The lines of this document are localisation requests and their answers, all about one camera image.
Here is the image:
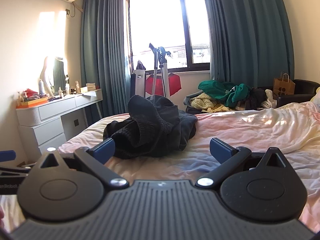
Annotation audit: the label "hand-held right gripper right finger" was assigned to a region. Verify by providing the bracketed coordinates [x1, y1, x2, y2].
[196, 137, 287, 188]

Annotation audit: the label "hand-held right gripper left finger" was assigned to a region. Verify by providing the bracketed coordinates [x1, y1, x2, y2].
[38, 138, 129, 190]

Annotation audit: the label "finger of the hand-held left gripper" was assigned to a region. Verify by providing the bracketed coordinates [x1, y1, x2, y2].
[0, 164, 32, 177]
[0, 150, 16, 164]

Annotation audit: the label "black pants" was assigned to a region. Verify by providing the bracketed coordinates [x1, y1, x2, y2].
[147, 95, 198, 153]

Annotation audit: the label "black knit sweater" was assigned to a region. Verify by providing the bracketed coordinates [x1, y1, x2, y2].
[103, 94, 178, 159]

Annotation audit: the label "dark clothes pile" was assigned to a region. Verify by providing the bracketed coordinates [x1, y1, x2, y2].
[245, 87, 267, 109]

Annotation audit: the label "bed with pink sheet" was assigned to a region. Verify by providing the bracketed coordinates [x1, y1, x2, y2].
[0, 100, 320, 233]

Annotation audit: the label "dark grey chair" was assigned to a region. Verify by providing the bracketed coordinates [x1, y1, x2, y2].
[184, 94, 200, 115]

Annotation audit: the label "yellow garment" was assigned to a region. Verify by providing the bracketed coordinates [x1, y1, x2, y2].
[189, 92, 230, 113]

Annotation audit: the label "white dressing table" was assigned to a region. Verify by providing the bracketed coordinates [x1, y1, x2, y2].
[16, 89, 103, 160]

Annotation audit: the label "orange tray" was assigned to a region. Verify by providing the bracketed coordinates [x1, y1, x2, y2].
[16, 96, 48, 108]

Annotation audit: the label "green garment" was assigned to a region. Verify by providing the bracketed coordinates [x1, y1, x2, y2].
[198, 80, 252, 108]

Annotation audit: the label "white cloth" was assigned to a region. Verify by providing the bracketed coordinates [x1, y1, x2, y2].
[265, 89, 277, 108]

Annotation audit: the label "white black upright board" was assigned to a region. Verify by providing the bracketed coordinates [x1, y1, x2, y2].
[131, 60, 147, 98]

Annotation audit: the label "red hanging garment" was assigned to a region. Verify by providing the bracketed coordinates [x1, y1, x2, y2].
[146, 72, 182, 97]

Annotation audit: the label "wavy vanity mirror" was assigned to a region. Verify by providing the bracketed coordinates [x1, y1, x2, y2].
[40, 56, 69, 97]

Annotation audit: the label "brown paper bag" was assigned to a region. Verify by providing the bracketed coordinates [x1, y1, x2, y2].
[273, 71, 296, 96]

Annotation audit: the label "garment steamer stand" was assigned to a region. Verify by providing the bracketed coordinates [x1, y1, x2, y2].
[149, 43, 173, 98]

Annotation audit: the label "teal curtain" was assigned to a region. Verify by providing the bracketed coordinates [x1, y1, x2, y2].
[200, 0, 296, 105]
[80, 0, 131, 120]

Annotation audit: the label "black leather armchair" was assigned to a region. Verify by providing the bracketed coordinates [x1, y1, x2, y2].
[257, 79, 320, 108]

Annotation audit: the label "dark framed window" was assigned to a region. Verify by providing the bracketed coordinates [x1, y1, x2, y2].
[122, 0, 212, 72]

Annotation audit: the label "air conditioner cable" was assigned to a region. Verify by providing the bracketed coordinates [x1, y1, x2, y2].
[65, 0, 83, 18]

